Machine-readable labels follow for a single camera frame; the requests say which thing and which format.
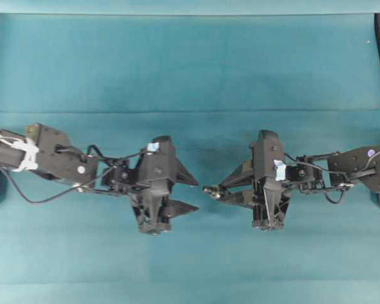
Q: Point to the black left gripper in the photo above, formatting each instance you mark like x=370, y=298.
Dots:
x=156, y=170

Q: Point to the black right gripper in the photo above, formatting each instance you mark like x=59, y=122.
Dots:
x=272, y=168

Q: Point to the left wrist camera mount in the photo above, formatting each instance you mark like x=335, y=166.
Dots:
x=148, y=210

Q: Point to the teal table cloth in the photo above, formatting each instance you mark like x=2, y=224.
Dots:
x=211, y=84

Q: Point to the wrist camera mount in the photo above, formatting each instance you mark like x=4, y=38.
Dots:
x=269, y=210
x=148, y=210

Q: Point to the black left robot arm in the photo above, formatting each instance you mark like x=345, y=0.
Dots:
x=48, y=153

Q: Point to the dark threaded metal shaft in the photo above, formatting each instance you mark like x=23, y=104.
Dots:
x=213, y=191

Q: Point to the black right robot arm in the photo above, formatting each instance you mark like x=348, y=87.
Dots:
x=342, y=171

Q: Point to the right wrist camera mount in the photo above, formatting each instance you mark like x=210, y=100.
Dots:
x=269, y=210

